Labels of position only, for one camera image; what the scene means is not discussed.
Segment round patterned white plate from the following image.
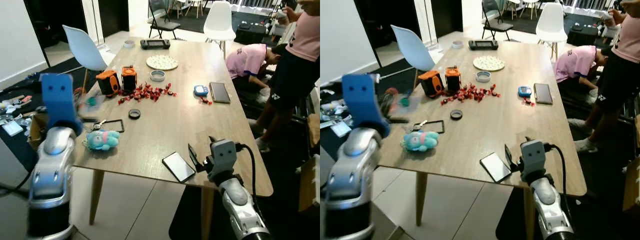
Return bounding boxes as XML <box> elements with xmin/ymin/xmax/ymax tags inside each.
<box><xmin>146</xmin><ymin>54</ymin><xmax>179</xmax><ymax>71</ymax></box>
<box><xmin>473</xmin><ymin>55</ymin><xmax>506</xmax><ymax>72</ymax></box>

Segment tall brown cardboard box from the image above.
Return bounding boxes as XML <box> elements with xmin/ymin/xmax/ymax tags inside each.
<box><xmin>298</xmin><ymin>114</ymin><xmax>321</xmax><ymax>213</ymax></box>

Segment low black box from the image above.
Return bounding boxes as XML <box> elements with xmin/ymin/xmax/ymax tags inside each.
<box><xmin>567</xmin><ymin>24</ymin><xmax>599</xmax><ymax>47</ymax></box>
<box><xmin>235</xmin><ymin>22</ymin><xmax>268</xmax><ymax>46</ymax></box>

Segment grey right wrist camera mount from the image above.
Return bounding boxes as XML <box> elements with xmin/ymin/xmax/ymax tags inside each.
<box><xmin>207</xmin><ymin>139</ymin><xmax>237</xmax><ymax>182</ymax></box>
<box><xmin>519</xmin><ymin>139</ymin><xmax>547</xmax><ymax>182</ymax></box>

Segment black handheld game console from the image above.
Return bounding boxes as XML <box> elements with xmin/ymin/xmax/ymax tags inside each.
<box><xmin>468</xmin><ymin>39</ymin><xmax>499</xmax><ymax>51</ymax></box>
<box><xmin>139</xmin><ymin>39</ymin><xmax>171</xmax><ymax>50</ymax></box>

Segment narrow orange black box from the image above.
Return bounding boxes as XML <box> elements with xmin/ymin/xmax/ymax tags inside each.
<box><xmin>445</xmin><ymin>66</ymin><xmax>462</xmax><ymax>93</ymax></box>
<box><xmin>121</xmin><ymin>65</ymin><xmax>138</xmax><ymax>92</ymax></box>

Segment black folding chair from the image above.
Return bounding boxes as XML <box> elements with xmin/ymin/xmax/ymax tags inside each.
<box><xmin>481</xmin><ymin>0</ymin><xmax>514</xmax><ymax>42</ymax></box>
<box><xmin>148</xmin><ymin>0</ymin><xmax>181</xmax><ymax>41</ymax></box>

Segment light blue shell chair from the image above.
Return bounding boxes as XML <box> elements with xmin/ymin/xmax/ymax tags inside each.
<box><xmin>390</xmin><ymin>24</ymin><xmax>437</xmax><ymax>91</ymax></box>
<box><xmin>62</xmin><ymin>25</ymin><xmax>109</xmax><ymax>96</ymax></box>

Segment white blue card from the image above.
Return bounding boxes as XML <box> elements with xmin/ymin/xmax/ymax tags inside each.
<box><xmin>1</xmin><ymin>120</ymin><xmax>24</xmax><ymax>137</ymax></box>
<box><xmin>330</xmin><ymin>121</ymin><xmax>353</xmax><ymax>138</ymax></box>

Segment black smartphone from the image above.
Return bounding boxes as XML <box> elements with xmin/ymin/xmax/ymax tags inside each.
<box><xmin>162</xmin><ymin>151</ymin><xmax>196</xmax><ymax>183</ymax></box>
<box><xmin>479</xmin><ymin>152</ymin><xmax>512</xmax><ymax>184</ymax></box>

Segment teal and pink plush toy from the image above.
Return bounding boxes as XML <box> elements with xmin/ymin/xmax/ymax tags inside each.
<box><xmin>400</xmin><ymin>130</ymin><xmax>440</xmax><ymax>153</ymax></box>
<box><xmin>82</xmin><ymin>130</ymin><xmax>121</xmax><ymax>152</ymax></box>

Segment crouching person in pink shirt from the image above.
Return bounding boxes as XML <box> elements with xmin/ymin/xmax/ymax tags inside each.
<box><xmin>553</xmin><ymin>45</ymin><xmax>613</xmax><ymax>106</ymax></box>
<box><xmin>225</xmin><ymin>43</ymin><xmax>288</xmax><ymax>104</ymax></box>

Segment white shell chair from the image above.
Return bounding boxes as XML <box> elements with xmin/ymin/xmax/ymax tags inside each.
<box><xmin>535</xmin><ymin>2</ymin><xmax>568</xmax><ymax>61</ymax></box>
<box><xmin>203</xmin><ymin>1</ymin><xmax>237</xmax><ymax>58</ymax></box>

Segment standing person in black shorts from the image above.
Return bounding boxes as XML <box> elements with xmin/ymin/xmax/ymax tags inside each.
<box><xmin>567</xmin><ymin>0</ymin><xmax>640</xmax><ymax>153</ymax></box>
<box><xmin>248</xmin><ymin>0</ymin><xmax>321</xmax><ymax>153</ymax></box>

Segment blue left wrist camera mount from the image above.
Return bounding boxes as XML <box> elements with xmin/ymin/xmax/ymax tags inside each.
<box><xmin>41</xmin><ymin>73</ymin><xmax>84</xmax><ymax>137</ymax></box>
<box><xmin>342</xmin><ymin>74</ymin><xmax>393</xmax><ymax>139</ymax></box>

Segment wide orange black box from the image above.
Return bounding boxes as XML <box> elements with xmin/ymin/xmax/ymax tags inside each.
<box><xmin>419</xmin><ymin>70</ymin><xmax>444</xmax><ymax>98</ymax></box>
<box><xmin>96</xmin><ymin>69</ymin><xmax>121</xmax><ymax>97</ymax></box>

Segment wooden table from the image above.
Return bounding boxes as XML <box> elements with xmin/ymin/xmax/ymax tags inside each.
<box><xmin>72</xmin><ymin>39</ymin><xmax>275</xmax><ymax>227</ymax></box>
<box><xmin>377</xmin><ymin>39</ymin><xmax>589</xmax><ymax>227</ymax></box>

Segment dark tablet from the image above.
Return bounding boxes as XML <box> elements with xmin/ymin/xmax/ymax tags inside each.
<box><xmin>209</xmin><ymin>81</ymin><xmax>232</xmax><ymax>105</ymax></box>
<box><xmin>533</xmin><ymin>82</ymin><xmax>554</xmax><ymax>106</ymax></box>

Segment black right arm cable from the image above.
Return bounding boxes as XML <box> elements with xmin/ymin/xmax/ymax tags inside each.
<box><xmin>235</xmin><ymin>143</ymin><xmax>259</xmax><ymax>206</ymax></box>
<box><xmin>545</xmin><ymin>143</ymin><xmax>572</xmax><ymax>216</ymax></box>

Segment pile of red candies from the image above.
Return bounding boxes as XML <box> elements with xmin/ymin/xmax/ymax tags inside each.
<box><xmin>440</xmin><ymin>83</ymin><xmax>501</xmax><ymax>106</ymax></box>
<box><xmin>118</xmin><ymin>83</ymin><xmax>177</xmax><ymax>105</ymax></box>

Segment keys with black frame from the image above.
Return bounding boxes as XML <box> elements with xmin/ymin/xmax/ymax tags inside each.
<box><xmin>413</xmin><ymin>119</ymin><xmax>445</xmax><ymax>135</ymax></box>
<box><xmin>93</xmin><ymin>118</ymin><xmax>125</xmax><ymax>134</ymax></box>

